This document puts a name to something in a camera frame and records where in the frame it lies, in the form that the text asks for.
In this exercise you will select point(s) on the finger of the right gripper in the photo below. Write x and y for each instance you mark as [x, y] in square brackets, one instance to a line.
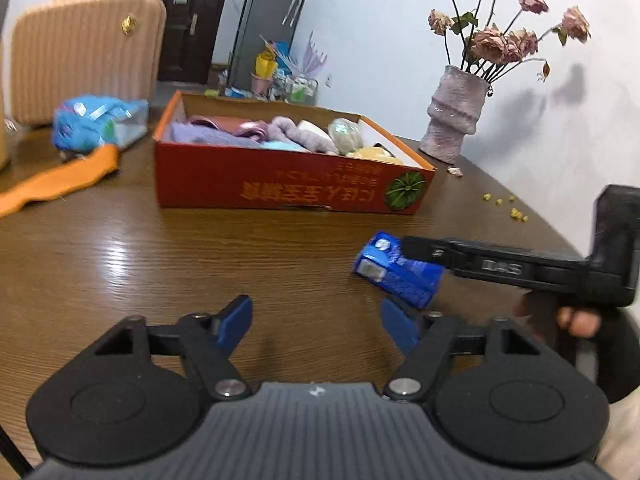
[440, 252]

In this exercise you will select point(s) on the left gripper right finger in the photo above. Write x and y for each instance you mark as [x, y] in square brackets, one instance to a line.
[429, 341]

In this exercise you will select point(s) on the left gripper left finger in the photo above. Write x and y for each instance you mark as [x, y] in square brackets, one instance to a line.
[204, 342]

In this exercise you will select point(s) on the blue small carton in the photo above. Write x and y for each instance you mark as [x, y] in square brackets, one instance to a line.
[381, 263]

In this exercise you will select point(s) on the yellow white plush dog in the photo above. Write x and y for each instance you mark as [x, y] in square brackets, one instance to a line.
[375, 153]

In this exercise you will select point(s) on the white soft ball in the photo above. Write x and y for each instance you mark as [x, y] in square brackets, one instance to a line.
[345, 135]

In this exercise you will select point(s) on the light blue plush toy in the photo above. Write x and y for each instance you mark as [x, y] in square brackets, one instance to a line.
[284, 146]

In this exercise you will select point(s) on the purple fabric pouch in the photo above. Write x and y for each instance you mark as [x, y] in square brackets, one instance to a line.
[182, 133]

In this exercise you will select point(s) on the white foam ball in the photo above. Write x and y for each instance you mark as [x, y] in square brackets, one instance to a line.
[304, 125]

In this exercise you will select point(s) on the pink satin bow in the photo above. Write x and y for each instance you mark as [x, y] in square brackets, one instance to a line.
[256, 131]

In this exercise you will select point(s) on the person right hand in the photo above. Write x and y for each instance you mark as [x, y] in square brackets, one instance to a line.
[540, 308]

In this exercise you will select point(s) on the pink ceramic vase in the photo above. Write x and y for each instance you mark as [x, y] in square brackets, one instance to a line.
[454, 112]

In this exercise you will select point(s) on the red cardboard box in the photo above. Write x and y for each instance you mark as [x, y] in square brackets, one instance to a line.
[209, 176]

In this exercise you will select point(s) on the blue tissue pack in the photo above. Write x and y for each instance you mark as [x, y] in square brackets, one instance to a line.
[83, 124]

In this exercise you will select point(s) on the yellow bucket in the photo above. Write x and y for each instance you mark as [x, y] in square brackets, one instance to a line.
[266, 63]

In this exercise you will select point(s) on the peach ribbed suitcase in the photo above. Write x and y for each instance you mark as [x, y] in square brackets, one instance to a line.
[61, 49]

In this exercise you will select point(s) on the grey refrigerator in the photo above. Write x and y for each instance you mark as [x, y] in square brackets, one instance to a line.
[272, 20]

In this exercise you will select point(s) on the dark entrance door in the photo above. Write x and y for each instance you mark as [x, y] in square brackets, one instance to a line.
[189, 40]

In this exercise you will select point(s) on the wire storage rack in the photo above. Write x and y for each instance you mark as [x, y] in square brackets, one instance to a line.
[294, 89]

